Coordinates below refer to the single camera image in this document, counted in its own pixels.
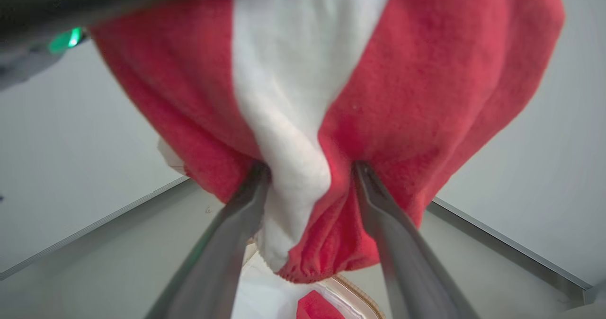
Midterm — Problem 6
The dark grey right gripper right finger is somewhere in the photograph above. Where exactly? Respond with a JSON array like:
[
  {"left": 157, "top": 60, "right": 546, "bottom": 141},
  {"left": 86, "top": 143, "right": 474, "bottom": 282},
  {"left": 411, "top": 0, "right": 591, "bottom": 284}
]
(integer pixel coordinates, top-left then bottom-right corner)
[{"left": 352, "top": 162, "right": 480, "bottom": 319}]

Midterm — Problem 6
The red clothing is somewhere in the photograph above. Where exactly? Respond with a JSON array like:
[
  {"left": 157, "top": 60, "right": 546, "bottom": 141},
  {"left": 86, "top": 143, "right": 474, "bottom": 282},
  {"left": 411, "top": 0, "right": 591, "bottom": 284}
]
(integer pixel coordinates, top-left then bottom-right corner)
[{"left": 296, "top": 290, "right": 346, "bottom": 319}]

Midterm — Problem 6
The grey metal wall rail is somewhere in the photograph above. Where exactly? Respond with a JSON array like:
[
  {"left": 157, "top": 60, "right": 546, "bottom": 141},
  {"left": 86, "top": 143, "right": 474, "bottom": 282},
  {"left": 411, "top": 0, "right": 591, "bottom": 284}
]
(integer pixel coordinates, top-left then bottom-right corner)
[
  {"left": 0, "top": 176, "right": 191, "bottom": 282},
  {"left": 428, "top": 197, "right": 606, "bottom": 305}
]

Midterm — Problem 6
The red and white fleece garment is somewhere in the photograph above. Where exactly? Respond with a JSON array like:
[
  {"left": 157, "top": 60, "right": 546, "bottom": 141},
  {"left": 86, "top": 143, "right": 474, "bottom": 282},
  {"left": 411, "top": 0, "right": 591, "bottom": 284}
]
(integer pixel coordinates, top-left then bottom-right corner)
[{"left": 89, "top": 0, "right": 566, "bottom": 284}]

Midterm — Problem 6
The wicker laundry basket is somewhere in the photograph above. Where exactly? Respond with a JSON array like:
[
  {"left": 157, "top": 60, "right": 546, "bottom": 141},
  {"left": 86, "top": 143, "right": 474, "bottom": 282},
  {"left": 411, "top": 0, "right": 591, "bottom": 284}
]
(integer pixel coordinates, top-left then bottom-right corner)
[{"left": 241, "top": 241, "right": 386, "bottom": 319}]

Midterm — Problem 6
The white clothing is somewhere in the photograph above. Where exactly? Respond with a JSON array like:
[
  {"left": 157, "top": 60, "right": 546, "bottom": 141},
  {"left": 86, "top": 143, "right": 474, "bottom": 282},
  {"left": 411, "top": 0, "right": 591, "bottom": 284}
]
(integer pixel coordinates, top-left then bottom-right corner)
[{"left": 232, "top": 252, "right": 365, "bottom": 319}]

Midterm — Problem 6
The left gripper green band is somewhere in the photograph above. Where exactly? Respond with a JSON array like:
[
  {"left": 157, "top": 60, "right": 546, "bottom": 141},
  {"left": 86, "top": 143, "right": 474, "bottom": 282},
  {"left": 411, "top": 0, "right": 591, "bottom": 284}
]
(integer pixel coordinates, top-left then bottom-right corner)
[{"left": 0, "top": 0, "right": 266, "bottom": 92}]

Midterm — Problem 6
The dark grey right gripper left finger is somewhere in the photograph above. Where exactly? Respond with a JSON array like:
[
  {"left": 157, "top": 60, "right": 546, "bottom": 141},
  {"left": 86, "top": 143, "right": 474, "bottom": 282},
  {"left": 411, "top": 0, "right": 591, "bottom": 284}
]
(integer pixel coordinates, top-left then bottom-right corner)
[{"left": 144, "top": 163, "right": 272, "bottom": 319}]

